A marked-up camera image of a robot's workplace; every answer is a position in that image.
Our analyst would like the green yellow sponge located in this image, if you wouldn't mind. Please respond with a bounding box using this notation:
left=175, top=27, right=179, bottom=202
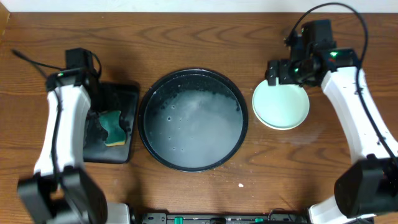
left=99, top=110, right=126, bottom=147

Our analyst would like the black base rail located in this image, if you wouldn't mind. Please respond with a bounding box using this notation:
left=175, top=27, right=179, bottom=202
left=131, top=209, right=310, bottom=224

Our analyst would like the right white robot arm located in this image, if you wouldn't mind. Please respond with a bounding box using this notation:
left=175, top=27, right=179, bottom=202
left=266, top=49, right=397, bottom=223

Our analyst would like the yellow plate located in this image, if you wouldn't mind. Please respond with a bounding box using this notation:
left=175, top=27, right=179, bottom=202
left=252, top=93, right=310, bottom=131

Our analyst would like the black rectangular tray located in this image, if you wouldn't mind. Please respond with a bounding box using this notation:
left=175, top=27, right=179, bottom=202
left=83, top=83, right=139, bottom=164

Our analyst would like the mint plate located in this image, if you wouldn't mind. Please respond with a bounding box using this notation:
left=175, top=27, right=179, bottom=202
left=252, top=80, right=310, bottom=130

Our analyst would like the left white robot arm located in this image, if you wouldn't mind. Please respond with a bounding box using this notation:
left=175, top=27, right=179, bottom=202
left=17, top=68, right=131, bottom=223

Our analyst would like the black round tray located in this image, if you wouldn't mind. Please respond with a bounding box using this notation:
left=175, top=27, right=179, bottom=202
left=137, top=68, right=248, bottom=172

